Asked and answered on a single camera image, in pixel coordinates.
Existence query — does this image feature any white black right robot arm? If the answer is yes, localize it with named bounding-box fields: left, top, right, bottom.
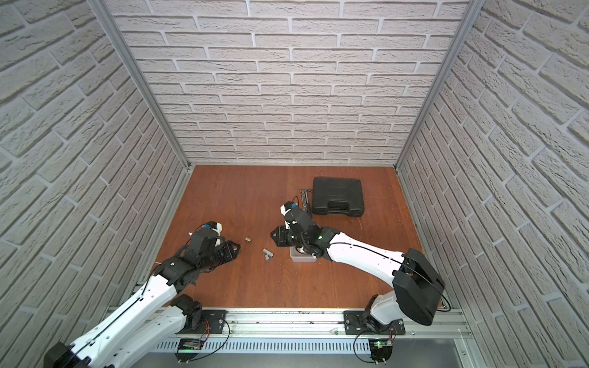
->
left=271, top=202, right=445, bottom=334

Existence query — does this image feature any aluminium corner post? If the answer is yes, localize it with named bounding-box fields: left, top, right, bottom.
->
left=395, top=0, right=486, bottom=171
left=88, top=0, right=191, bottom=171

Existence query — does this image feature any aluminium right corner post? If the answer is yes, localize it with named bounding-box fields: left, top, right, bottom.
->
left=395, top=0, right=486, bottom=171

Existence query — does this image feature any right small circuit board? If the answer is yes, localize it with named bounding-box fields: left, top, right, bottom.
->
left=368, top=339, right=394, bottom=364

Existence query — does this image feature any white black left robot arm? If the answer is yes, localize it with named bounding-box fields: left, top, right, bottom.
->
left=43, top=222, right=240, bottom=367

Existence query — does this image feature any small circuit board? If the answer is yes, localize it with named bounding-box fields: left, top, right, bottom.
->
left=368, top=339, right=394, bottom=364
left=175, top=339, right=205, bottom=363

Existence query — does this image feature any white slotted cable duct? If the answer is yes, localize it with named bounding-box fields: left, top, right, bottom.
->
left=133, top=337, right=456, bottom=355

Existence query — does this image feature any aluminium left corner post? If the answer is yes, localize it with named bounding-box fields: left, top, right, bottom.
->
left=88, top=0, right=191, bottom=171

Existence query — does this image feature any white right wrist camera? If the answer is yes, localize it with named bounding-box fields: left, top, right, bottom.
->
left=280, top=202, right=300, bottom=222

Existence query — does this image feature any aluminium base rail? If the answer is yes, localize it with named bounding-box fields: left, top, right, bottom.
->
left=133, top=307, right=472, bottom=341

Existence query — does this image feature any black plastic tool case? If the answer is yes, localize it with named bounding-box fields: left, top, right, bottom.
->
left=311, top=177, right=365, bottom=218

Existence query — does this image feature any grey metal pipe wrench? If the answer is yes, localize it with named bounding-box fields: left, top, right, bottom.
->
left=300, top=189, right=312, bottom=216

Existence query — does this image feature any translucent white storage box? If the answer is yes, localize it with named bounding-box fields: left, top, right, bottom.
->
left=290, top=248, right=317, bottom=263

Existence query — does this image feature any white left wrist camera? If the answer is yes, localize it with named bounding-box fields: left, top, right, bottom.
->
left=202, top=221, right=222, bottom=234

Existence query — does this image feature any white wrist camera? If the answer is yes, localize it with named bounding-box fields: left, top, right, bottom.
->
left=280, top=202, right=300, bottom=222
left=202, top=221, right=222, bottom=234

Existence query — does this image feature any left small circuit board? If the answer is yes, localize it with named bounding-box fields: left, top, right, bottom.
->
left=175, top=339, right=205, bottom=363

